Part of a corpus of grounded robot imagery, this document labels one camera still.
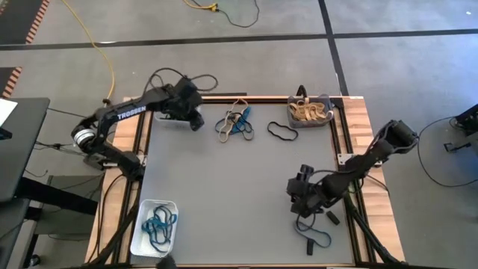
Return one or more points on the small blue item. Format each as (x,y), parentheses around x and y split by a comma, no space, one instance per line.
(4,133)

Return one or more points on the black frame strut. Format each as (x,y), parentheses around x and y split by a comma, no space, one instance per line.
(123,231)
(367,235)

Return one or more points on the black floor device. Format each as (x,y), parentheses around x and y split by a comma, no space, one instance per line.
(468,119)

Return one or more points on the black desk leg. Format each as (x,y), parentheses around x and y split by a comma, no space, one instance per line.
(56,196)

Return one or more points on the white paper sheet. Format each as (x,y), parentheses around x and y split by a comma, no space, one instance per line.
(5,110)

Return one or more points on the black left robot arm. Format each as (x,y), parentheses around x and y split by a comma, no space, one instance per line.
(130,111)

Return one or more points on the black triangular bracket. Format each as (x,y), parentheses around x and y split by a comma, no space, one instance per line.
(298,94)

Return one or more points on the black aluminium table frame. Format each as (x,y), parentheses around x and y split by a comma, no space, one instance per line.
(338,119)

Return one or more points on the grey plastic basket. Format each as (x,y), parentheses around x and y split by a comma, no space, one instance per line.
(297,124)

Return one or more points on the short black rubber band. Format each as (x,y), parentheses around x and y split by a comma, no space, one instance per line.
(332,218)
(310,247)

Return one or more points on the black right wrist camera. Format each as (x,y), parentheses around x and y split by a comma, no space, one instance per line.
(306,170)

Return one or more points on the black orange-striped floor mat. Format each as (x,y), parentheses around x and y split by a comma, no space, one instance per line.
(5,78)
(15,18)

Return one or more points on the white plastic basket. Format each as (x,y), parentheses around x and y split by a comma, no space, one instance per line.
(139,243)

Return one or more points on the wavy black rubber band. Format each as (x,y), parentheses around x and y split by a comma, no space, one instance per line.
(268,128)

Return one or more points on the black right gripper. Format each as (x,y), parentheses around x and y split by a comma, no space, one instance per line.
(308,196)

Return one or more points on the silver mounting plate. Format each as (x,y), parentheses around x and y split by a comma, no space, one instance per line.
(345,158)

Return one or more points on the black controller box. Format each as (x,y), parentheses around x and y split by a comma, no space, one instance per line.
(91,162)

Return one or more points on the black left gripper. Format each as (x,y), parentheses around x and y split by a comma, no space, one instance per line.
(183,99)

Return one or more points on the dark grey base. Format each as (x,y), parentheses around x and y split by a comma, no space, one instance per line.
(11,231)

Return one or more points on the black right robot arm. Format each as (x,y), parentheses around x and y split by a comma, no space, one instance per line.
(373,157)

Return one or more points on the thin black rubber band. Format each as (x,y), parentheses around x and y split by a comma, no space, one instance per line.
(252,132)

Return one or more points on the black desk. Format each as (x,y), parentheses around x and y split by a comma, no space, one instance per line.
(26,149)

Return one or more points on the thin tan rubber band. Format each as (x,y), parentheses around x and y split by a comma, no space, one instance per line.
(221,134)

